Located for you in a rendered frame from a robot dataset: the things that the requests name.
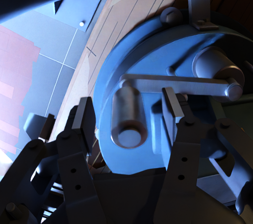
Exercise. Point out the blue bench vice body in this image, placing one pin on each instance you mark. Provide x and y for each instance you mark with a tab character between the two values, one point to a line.
156	54

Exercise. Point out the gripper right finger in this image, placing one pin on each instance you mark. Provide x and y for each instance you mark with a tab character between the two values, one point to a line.
183	168

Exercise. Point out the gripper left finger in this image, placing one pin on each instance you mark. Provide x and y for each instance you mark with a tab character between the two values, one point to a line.
78	168

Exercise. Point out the steel round boss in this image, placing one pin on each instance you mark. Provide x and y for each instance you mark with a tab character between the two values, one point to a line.
211	62

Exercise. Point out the small grey block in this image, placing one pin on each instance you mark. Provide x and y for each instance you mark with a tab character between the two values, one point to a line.
33	123

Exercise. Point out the dark hex bolt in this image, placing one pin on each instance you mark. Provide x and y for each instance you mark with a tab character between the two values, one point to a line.
171	15

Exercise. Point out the steel clamp lever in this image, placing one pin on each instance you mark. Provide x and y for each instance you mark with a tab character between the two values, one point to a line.
177	83

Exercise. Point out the dark round vice base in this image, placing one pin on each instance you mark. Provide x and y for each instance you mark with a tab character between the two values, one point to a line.
234	24

